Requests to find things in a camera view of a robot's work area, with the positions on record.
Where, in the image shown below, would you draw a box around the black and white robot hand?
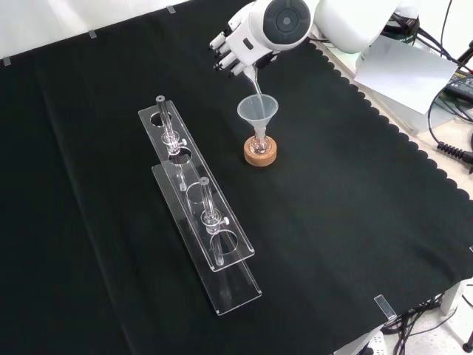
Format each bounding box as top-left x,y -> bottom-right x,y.
208,1 -> 282,79

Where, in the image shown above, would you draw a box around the dark electronic box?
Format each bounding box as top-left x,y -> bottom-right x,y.
443,67 -> 473,100

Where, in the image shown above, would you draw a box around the white power strip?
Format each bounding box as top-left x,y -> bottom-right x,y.
353,329 -> 389,355

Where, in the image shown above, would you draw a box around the black coiled cable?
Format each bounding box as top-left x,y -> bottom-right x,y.
427,84 -> 473,164

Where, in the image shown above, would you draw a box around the white paper sheet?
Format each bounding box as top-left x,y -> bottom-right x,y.
352,36 -> 459,117

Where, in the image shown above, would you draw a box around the clear round-bottom flask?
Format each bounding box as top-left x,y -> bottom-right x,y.
248,132 -> 273,157

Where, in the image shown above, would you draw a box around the white table leg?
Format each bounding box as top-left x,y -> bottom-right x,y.
440,280 -> 463,317

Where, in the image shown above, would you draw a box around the black bench cloth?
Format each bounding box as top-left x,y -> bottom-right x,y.
0,0 -> 473,355

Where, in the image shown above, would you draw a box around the black cable bundle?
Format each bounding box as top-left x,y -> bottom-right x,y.
382,283 -> 473,355

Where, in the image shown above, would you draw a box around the clear funnel stand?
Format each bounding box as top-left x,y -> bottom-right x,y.
137,96 -> 264,318

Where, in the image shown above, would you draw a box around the cork ring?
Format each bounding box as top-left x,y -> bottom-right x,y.
243,135 -> 279,168

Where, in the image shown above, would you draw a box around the clear weighing funnel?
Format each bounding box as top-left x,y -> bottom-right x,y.
242,64 -> 265,108

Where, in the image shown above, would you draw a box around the translucent plastic funnel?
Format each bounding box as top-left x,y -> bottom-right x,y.
236,93 -> 279,147

